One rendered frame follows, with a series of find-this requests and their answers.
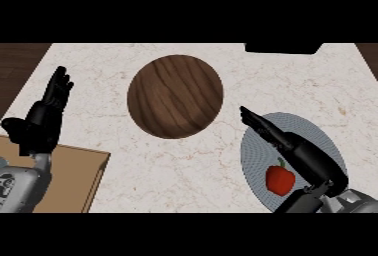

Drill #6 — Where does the grey round placemat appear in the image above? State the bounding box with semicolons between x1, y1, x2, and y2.
239;111;349;213

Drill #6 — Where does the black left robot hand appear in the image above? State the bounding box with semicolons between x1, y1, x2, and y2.
0;65;75;157

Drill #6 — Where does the brown wooden bowl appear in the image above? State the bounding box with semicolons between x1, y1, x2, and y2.
126;54;226;140

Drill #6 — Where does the black appliance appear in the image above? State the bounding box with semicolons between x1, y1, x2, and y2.
244;43;324;55

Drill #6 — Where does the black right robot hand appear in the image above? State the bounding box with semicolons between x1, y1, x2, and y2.
238;105;350;198

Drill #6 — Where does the tan wooden cutting board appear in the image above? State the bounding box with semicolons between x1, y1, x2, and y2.
0;134;112;214

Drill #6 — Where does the red bell pepper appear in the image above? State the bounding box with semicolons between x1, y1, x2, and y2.
264;157;297;197

